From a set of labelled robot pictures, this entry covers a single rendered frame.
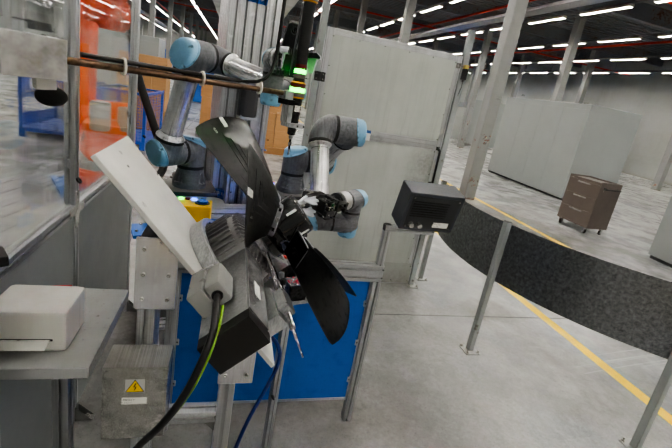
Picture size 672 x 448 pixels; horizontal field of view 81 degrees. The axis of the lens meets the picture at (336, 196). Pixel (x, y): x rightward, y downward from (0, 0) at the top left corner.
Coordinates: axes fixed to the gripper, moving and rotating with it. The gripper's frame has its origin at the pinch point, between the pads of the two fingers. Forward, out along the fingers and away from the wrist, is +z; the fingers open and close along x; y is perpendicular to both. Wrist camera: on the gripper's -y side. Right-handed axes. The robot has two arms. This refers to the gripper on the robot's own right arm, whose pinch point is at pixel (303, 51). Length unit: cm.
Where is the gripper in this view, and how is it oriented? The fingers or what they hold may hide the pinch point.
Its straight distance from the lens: 116.3
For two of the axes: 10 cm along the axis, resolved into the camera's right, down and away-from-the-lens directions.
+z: 3.9, 3.0, -8.7
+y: -1.7, 9.5, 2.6
